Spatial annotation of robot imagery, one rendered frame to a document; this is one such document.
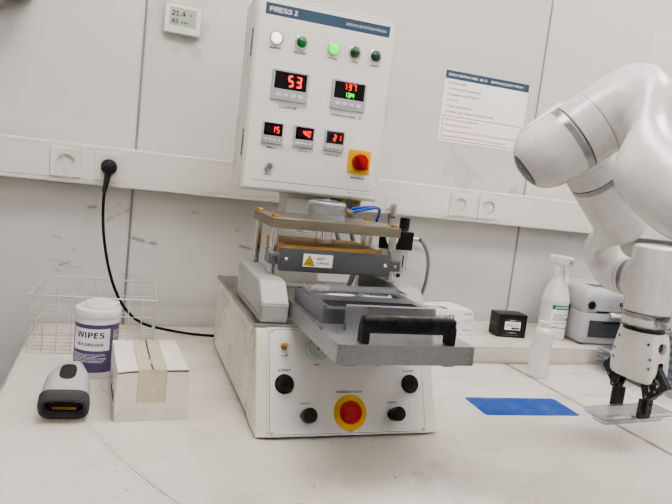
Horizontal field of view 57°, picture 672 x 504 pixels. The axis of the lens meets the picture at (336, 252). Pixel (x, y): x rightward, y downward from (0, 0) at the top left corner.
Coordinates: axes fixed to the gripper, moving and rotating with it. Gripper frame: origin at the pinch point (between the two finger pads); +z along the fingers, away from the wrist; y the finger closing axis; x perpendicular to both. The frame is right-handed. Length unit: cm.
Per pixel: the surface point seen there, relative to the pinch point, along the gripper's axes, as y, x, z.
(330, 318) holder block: 4, 65, -15
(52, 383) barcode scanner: 24, 104, 1
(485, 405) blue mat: 19.8, 18.8, 7.4
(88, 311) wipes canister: 43, 99, -6
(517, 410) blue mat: 16.3, 13.1, 7.4
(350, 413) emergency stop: 10, 56, 3
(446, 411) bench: 18.0, 30.0, 7.5
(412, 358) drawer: -8, 57, -13
